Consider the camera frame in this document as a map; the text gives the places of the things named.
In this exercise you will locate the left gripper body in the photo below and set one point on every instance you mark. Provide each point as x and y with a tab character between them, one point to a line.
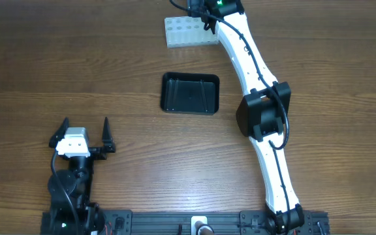
101	151

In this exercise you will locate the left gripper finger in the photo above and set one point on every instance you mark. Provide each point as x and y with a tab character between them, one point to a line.
57	137
107	134

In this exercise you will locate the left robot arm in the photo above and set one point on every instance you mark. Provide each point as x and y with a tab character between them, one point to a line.
60	186

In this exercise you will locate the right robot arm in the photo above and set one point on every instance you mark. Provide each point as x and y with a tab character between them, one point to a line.
240	49

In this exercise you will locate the black tray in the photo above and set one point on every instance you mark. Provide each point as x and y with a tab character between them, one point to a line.
189	96

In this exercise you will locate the white test tube rack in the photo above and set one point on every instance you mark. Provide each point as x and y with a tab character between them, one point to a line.
184	34

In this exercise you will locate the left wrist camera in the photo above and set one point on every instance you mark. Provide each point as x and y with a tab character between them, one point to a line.
73	143

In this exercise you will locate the mounting rail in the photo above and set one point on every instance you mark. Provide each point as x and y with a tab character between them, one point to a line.
162	223

